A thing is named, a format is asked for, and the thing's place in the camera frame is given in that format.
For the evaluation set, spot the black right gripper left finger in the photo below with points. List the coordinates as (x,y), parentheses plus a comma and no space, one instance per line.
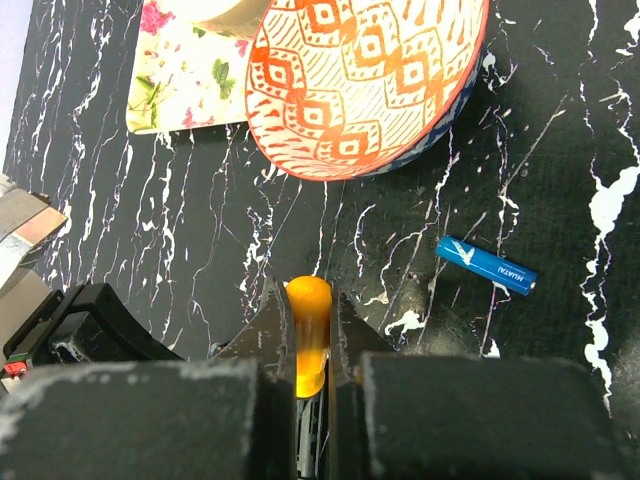
(230,417)

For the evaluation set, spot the blue battery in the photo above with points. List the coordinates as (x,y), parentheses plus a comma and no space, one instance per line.
(487,265)

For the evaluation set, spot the orange patterned bowl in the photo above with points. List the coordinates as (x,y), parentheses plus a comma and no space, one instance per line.
(337,90)

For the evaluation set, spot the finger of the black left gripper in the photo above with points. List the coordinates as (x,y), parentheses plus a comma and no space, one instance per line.
(86,324)

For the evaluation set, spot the yellow handled screwdriver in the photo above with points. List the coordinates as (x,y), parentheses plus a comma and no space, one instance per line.
(310,299)

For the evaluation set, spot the white bowl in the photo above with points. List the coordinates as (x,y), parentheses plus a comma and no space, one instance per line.
(235,18)

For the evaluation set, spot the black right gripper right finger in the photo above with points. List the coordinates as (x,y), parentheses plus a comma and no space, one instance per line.
(398,416)

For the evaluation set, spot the floral rectangular tray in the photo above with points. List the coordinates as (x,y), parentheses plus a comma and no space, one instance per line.
(184,77)

